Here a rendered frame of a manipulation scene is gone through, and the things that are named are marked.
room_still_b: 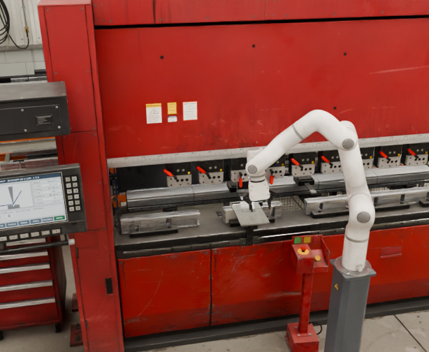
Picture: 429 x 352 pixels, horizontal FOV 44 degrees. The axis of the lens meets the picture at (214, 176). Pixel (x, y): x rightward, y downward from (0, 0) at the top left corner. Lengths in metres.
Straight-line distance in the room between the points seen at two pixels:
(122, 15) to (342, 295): 1.87
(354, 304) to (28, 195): 1.76
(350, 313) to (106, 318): 1.49
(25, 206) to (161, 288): 1.22
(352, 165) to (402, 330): 1.87
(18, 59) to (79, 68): 4.44
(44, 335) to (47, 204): 1.63
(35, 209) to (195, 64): 1.17
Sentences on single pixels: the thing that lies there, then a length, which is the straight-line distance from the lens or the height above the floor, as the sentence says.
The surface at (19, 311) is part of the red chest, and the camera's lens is 3.96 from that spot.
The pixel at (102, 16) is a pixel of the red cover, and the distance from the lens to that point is 2.94.
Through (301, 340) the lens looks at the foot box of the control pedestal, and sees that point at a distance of 3.78.
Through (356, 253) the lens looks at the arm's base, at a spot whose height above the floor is 1.12.
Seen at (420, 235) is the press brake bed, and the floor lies 0.69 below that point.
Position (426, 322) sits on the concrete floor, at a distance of 4.34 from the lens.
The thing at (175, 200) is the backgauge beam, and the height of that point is 0.94.
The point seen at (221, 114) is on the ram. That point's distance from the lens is 3.16.
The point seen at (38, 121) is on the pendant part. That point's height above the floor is 1.83.
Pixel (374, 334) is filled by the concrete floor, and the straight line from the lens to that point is 4.12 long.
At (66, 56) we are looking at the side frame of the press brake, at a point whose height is 2.05.
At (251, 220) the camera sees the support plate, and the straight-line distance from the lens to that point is 3.29.
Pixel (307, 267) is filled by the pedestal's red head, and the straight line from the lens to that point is 3.42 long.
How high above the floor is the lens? 2.64
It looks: 25 degrees down
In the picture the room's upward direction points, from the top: straight up
